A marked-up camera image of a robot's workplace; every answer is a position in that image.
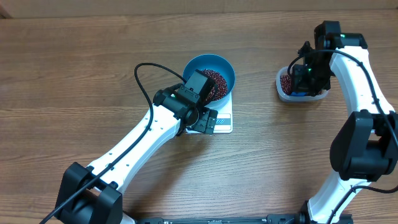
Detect clear plastic food container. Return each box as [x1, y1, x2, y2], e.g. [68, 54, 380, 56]
[275, 67, 328, 103]

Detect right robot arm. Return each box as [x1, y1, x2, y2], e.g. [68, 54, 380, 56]
[287, 21, 397, 223]

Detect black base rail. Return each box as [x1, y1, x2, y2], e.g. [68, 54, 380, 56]
[136, 213, 354, 224]

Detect red beans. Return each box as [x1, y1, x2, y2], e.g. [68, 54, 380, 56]
[280, 74, 292, 95]

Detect white digital kitchen scale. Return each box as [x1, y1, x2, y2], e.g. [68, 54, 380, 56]
[185, 94, 233, 135]

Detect blue plastic measuring scoop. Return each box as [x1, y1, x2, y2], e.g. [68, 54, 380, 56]
[291, 92, 307, 97]

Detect blue metal bowl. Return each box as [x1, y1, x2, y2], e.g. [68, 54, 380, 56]
[183, 54, 236, 110]

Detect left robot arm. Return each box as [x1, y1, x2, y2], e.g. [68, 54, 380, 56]
[53, 83, 218, 224]

